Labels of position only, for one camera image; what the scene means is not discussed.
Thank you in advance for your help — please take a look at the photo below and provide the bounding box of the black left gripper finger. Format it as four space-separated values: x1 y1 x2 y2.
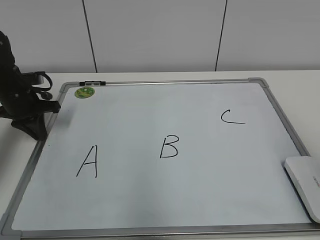
11 113 48 141

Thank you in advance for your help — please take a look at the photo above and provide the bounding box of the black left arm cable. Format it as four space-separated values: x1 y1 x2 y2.
27 71 53 101

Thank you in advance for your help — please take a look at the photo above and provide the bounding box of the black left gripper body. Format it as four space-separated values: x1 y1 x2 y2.
0 72 61 120

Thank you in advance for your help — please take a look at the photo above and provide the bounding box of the white whiteboard eraser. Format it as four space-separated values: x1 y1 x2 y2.
284 156 320 223

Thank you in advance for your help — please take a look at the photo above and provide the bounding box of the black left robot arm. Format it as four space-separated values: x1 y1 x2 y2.
0 32 61 141

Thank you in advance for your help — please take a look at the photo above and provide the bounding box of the round green magnet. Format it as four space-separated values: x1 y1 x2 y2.
74 86 95 99

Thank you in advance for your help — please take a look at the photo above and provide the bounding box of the white board with grey frame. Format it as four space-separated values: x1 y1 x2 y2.
0 78 320 240

